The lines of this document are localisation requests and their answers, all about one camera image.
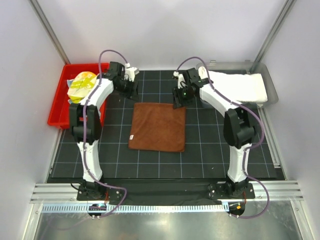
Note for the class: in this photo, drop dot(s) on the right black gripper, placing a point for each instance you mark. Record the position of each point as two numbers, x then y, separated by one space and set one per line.
178 101

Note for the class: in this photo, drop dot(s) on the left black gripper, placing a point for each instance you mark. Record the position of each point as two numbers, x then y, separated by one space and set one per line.
133 93

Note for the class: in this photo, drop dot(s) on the brown towel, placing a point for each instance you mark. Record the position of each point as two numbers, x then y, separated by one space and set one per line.
158 127

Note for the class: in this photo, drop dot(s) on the yellow green patterned towel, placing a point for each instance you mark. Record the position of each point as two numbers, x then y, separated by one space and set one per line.
80 86

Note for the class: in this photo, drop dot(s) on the white towel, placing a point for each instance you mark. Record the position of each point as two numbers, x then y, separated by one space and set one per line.
238 87

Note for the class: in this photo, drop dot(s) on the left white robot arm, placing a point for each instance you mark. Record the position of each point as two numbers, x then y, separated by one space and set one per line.
86 125

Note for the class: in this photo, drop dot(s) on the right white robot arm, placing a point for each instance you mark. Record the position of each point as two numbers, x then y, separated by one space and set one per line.
238 130

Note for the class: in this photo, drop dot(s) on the clear plastic container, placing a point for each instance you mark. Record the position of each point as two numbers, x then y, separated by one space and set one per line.
271 85

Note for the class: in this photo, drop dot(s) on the red plastic bin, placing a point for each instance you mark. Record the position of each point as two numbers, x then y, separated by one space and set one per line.
59 112

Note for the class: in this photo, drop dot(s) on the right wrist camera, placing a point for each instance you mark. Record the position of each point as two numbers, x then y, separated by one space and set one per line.
181 83

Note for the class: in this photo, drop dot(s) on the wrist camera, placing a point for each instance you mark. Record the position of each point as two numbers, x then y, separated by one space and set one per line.
181 83
130 72

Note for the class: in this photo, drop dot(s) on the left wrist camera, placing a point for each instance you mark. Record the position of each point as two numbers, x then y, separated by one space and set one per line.
130 72

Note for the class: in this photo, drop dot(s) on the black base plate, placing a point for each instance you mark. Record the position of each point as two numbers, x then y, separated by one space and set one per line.
166 192

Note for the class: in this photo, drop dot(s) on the slotted cable duct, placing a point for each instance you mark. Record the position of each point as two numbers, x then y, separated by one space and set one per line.
92 208

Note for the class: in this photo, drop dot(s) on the left aluminium frame post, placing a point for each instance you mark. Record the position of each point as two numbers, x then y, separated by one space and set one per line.
49 30

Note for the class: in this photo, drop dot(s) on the aluminium frame post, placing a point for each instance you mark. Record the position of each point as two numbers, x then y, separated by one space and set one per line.
273 32
49 30

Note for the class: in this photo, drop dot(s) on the aluminium rail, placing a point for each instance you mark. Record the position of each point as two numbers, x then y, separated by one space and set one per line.
278 190

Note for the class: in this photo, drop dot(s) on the right aluminium frame post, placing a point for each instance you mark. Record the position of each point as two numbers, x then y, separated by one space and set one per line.
273 32

